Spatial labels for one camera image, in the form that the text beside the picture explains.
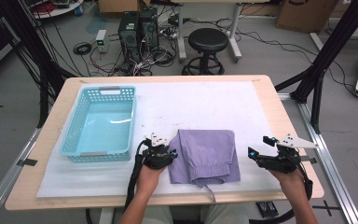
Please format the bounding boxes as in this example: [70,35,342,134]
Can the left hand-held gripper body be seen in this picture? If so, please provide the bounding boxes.
[141,133,175,171]

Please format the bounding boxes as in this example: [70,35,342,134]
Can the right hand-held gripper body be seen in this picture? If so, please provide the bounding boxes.
[259,133,320,175]

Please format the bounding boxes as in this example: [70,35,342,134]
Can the purple shorts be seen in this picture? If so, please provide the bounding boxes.
[167,129,241,204]

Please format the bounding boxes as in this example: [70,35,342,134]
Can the light blue plastic basket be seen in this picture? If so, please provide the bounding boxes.
[59,85,137,164]

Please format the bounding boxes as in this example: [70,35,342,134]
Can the person's right hand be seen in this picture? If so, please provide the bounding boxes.
[268,169,309,201]

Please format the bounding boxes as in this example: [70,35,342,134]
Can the person's left hand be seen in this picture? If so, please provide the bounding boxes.
[135,164,169,198]

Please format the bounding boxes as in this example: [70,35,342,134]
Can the white foam mat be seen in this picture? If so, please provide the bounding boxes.
[36,80,291,200]

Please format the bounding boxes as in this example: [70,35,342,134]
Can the black foot pedal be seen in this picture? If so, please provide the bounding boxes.
[255,201,279,218]

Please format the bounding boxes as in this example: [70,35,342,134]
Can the person's legs grey trousers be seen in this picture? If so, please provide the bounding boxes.
[113,204,250,224]

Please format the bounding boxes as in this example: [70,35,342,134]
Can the black round stool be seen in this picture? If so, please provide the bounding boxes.
[181,27,230,77]

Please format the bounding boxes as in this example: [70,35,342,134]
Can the black computer tower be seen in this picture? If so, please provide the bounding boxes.
[117,11,142,62]
[139,7,160,50]

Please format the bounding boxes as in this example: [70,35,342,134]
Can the small white box green light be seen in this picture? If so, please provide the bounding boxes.
[95,29,108,53]

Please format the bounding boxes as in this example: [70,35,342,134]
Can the large cardboard box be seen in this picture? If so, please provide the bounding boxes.
[275,0,339,35]

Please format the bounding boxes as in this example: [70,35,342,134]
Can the small cardboard box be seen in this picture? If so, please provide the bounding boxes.
[98,0,152,14]

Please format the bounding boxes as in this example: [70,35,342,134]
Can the white round table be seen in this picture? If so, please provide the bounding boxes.
[22,0,85,20]

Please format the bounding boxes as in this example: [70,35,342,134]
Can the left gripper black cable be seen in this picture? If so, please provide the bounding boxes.
[124,139,152,213]

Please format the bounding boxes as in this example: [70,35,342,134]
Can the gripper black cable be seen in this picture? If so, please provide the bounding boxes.
[124,139,152,213]
[248,161,314,224]

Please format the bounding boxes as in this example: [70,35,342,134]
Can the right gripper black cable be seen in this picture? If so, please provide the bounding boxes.
[248,161,314,224]

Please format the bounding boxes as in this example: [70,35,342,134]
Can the aluminium rail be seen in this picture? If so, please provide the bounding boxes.
[278,92,358,224]
[0,127,42,224]

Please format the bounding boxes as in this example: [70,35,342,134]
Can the tangle of floor cables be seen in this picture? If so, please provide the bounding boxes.
[88,46,178,77]

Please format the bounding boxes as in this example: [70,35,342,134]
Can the long black floor cable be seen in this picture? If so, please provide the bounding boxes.
[236,27,358,97]

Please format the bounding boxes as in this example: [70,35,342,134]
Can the white desk frame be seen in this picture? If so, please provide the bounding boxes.
[164,0,271,63]

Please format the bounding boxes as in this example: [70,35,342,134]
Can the black metal stand with cables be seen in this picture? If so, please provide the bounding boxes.
[0,0,77,129]

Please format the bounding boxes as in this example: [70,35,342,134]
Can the coiled black cable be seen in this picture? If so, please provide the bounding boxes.
[73,41,92,56]

